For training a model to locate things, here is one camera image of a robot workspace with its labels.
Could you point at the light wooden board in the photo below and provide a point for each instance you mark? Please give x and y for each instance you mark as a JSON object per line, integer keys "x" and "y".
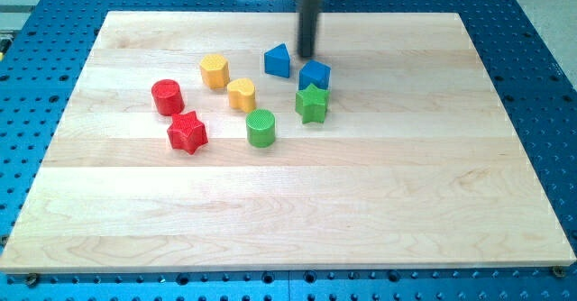
{"x": 416, "y": 165}

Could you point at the blue triangle block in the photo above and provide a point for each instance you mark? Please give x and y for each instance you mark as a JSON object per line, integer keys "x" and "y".
{"x": 277, "y": 61}

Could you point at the red star block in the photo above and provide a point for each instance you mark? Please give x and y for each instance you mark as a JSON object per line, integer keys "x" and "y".
{"x": 187, "y": 132}

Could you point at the green cylinder block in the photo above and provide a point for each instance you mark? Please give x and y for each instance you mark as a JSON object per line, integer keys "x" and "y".
{"x": 261, "y": 128}

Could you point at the green star block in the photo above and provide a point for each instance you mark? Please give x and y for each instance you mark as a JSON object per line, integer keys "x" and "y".
{"x": 312, "y": 104}

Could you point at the red cylinder block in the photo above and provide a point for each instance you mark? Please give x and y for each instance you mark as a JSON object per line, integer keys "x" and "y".
{"x": 167, "y": 97}

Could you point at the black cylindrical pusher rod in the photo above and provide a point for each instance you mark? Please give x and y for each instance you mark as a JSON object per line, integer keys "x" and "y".
{"x": 308, "y": 11}

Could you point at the yellow heart block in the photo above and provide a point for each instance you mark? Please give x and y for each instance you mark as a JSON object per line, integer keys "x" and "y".
{"x": 242, "y": 94}

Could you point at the blue cube block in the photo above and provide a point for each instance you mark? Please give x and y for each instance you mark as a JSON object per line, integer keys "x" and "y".
{"x": 316, "y": 73}

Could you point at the yellow hexagon block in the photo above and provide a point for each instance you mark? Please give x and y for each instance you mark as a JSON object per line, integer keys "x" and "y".
{"x": 214, "y": 70}

